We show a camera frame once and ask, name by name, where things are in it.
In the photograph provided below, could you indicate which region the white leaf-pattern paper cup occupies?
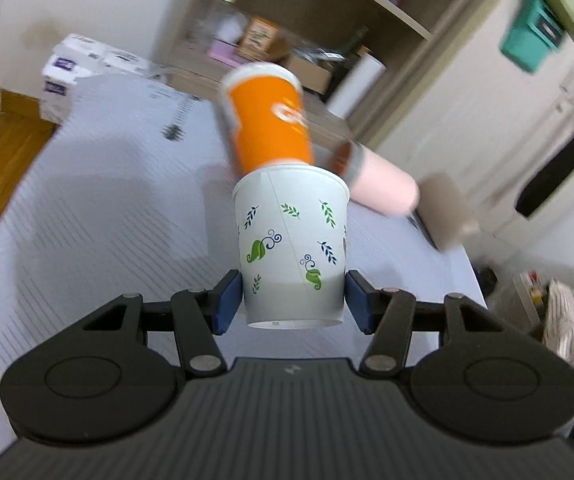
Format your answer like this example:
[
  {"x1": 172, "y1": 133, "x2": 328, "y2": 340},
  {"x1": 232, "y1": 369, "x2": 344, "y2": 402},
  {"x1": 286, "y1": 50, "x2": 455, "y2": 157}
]
[{"x1": 233, "y1": 164, "x2": 350, "y2": 330}]

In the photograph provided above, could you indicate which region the beige matte cup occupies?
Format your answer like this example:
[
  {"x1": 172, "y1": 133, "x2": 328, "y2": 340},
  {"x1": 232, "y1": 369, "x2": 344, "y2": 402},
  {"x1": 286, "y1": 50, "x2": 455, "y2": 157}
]
[{"x1": 416, "y1": 174, "x2": 480, "y2": 252}]

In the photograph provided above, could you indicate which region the black ribbon bow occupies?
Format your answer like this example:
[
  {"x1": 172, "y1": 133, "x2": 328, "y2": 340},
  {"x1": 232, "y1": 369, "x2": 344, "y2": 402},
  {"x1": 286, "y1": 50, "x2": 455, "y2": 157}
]
[{"x1": 514, "y1": 135, "x2": 574, "y2": 219}]

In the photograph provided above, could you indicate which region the teal fabric pouch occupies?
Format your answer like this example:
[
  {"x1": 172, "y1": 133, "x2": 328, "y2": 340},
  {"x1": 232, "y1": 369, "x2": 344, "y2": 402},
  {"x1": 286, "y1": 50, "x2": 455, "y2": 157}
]
[{"x1": 500, "y1": 0, "x2": 565, "y2": 74}]

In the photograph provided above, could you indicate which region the small brown cardboard box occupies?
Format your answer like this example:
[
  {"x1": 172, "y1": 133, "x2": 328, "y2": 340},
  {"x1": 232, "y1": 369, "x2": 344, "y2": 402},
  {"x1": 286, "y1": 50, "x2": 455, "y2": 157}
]
[{"x1": 236, "y1": 16, "x2": 279, "y2": 61}]

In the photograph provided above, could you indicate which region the pink tumbler with grey lid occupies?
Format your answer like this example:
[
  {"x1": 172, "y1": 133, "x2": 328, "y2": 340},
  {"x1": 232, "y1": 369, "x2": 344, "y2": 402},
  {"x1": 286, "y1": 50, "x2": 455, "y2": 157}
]
[{"x1": 329, "y1": 141, "x2": 419, "y2": 217}]

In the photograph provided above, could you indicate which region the white paper towel roll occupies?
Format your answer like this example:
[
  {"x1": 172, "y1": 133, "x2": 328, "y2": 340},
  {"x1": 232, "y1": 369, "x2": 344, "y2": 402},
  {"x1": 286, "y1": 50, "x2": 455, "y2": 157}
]
[{"x1": 326, "y1": 53, "x2": 387, "y2": 119}]

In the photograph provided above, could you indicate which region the white tissue box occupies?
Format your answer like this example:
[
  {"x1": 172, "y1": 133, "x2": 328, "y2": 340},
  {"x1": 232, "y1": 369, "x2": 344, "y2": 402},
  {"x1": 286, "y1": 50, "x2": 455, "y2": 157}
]
[{"x1": 40, "y1": 34, "x2": 155, "y2": 125}]

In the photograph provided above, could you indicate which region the clear bottle with cream cap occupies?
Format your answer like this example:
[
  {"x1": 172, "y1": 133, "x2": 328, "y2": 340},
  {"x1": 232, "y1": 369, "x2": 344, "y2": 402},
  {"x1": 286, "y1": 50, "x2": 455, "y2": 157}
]
[{"x1": 194, "y1": 0, "x2": 236, "y2": 47}]

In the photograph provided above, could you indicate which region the light wooden wardrobe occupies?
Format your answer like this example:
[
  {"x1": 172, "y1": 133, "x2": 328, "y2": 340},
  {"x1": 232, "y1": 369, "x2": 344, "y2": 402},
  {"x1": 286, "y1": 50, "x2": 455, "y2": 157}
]
[{"x1": 363, "y1": 0, "x2": 574, "y2": 268}]

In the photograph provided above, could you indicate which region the white patterned table cloth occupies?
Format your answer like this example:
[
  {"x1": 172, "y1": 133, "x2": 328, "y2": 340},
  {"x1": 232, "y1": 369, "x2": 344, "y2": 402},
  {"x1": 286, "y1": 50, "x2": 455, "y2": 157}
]
[{"x1": 0, "y1": 76, "x2": 486, "y2": 453}]

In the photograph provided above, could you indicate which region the wooden open shelf unit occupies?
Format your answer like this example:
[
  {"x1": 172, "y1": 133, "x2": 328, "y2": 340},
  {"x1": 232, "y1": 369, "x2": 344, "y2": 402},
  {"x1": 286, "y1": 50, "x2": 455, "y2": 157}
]
[{"x1": 153, "y1": 0, "x2": 470, "y2": 145}]

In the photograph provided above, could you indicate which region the open cardboard box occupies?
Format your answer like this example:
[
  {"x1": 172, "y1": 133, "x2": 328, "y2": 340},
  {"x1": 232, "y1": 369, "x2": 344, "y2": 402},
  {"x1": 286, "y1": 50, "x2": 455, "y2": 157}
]
[{"x1": 283, "y1": 47, "x2": 345, "y2": 94}]

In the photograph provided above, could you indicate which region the orange paper cup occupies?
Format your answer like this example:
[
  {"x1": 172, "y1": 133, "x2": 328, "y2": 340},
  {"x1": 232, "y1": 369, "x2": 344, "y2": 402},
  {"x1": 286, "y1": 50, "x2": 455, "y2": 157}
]
[{"x1": 219, "y1": 62, "x2": 314, "y2": 174}]

